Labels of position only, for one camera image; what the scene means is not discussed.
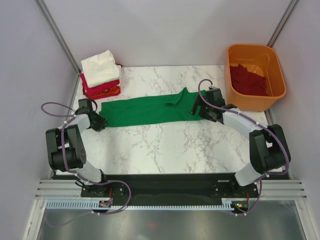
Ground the orange plastic tub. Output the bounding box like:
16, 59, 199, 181
224, 44, 287, 112

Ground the dark red t-shirt in tub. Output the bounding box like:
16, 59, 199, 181
229, 64, 268, 96

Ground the left aluminium frame post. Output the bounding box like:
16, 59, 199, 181
34, 0, 81, 74

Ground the pink folded t-shirt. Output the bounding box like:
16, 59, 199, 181
80, 62, 122, 99

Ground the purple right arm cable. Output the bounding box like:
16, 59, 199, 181
197, 78, 292, 217

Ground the white folded t-shirt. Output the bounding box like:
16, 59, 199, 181
80, 50, 121, 88

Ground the slotted cable duct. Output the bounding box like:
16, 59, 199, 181
45, 198, 249, 212

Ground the aluminium frame post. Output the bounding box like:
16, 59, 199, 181
34, 0, 81, 74
267, 0, 300, 48

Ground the right aluminium frame post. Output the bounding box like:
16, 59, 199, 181
267, 0, 300, 48

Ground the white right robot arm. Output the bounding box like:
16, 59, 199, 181
191, 88, 291, 197

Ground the aluminium front rail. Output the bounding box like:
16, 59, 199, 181
35, 179, 307, 201

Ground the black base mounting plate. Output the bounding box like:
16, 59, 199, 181
78, 173, 258, 205

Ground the orange folded t-shirt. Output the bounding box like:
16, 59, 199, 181
91, 85, 121, 100

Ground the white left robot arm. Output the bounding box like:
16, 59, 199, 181
45, 98, 110, 197

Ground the green t-shirt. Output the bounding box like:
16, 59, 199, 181
99, 87, 202, 128

